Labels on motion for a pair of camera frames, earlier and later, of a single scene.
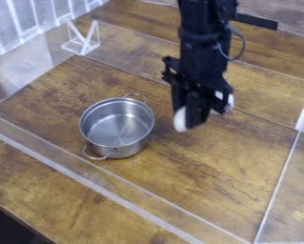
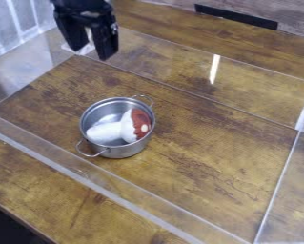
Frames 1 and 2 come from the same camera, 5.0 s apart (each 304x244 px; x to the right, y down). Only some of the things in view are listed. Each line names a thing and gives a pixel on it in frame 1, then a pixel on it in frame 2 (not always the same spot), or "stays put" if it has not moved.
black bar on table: (256, 21) stays put
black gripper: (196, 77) -> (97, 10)
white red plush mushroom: (178, 116) -> (124, 128)
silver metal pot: (117, 127) stays put
